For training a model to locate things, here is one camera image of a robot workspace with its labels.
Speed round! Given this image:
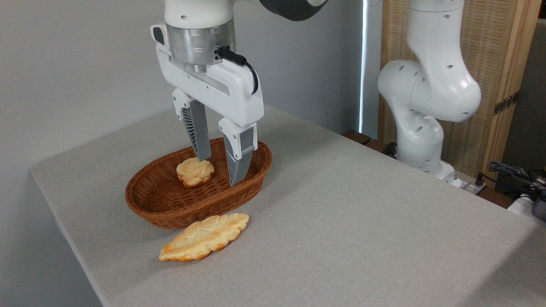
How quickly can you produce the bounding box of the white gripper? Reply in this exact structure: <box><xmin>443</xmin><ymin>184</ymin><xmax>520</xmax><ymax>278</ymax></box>
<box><xmin>150</xmin><ymin>23</ymin><xmax>264</xmax><ymax>187</ymax></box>

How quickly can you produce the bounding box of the small round bread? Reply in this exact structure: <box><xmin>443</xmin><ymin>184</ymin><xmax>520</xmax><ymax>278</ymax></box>
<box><xmin>176</xmin><ymin>157</ymin><xmax>215</xmax><ymax>188</ymax></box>

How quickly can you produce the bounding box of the long flat bread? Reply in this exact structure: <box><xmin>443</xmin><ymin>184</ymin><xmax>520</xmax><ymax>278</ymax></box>
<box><xmin>158</xmin><ymin>213</ymin><xmax>250</xmax><ymax>262</ymax></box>

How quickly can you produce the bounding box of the brown wicker basket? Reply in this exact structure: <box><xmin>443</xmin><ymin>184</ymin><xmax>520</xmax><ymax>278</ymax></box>
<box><xmin>125</xmin><ymin>137</ymin><xmax>273</xmax><ymax>230</ymax></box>

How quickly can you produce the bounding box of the white vertical light strip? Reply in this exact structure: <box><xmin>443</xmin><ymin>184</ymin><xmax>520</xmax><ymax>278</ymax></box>
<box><xmin>359</xmin><ymin>0</ymin><xmax>369</xmax><ymax>134</ymax></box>

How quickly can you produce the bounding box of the wooden rattan screen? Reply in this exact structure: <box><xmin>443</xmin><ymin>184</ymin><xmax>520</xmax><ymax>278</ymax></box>
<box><xmin>378</xmin><ymin>0</ymin><xmax>542</xmax><ymax>188</ymax></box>

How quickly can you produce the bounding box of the metal screen hinge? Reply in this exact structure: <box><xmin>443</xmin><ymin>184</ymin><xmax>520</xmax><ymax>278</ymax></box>
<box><xmin>494</xmin><ymin>91</ymin><xmax>520</xmax><ymax>116</ymax></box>

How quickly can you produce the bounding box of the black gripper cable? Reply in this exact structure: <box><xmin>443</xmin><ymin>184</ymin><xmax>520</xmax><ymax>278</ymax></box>
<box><xmin>215</xmin><ymin>47</ymin><xmax>259</xmax><ymax>95</ymax></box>

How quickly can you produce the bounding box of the black cable bundle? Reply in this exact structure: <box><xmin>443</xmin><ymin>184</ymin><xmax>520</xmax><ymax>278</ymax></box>
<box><xmin>488</xmin><ymin>161</ymin><xmax>546</xmax><ymax>201</ymax></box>

